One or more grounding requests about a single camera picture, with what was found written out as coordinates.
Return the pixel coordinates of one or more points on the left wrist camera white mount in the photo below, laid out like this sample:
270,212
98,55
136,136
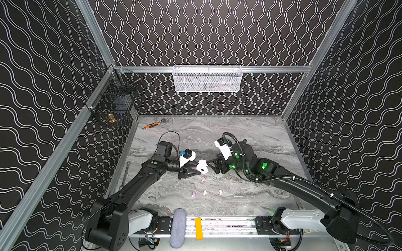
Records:
186,156

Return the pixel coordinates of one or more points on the brass fitting in basket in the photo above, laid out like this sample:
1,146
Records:
111,118

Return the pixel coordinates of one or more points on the aluminium left side rail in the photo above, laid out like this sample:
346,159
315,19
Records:
24,210

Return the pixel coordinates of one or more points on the yellow tape strip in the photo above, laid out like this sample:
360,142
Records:
198,229

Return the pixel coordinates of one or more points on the silver combination wrench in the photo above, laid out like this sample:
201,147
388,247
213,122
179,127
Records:
126,172

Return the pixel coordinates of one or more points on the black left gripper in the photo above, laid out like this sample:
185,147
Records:
182,170

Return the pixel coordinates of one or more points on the aluminium corner post right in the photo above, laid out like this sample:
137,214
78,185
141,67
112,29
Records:
337,24

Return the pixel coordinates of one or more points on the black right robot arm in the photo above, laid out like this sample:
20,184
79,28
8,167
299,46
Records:
332,216

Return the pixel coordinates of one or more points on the white mesh wall basket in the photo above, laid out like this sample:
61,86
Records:
207,82

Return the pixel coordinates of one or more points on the aluminium corner post left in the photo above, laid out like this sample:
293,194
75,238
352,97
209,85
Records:
93,26

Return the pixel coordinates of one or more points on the aluminium horizontal back rail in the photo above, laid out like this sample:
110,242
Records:
215,68

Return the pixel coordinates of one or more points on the black wire wall basket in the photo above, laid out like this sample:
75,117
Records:
117,98

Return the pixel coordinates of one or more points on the grey foam roller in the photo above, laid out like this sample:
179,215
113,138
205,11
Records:
178,229

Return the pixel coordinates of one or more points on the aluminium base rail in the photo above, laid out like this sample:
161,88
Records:
240,226

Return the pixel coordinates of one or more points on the adjustable wrench orange handle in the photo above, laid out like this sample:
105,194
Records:
162,121

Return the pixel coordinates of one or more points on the pink earbud charging case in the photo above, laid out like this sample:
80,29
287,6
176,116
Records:
202,167

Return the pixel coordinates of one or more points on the aluminium corner post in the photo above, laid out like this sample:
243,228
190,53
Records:
337,24
93,26

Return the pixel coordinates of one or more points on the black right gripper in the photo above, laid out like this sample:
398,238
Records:
220,164

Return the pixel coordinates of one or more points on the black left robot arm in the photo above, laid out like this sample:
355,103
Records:
113,220

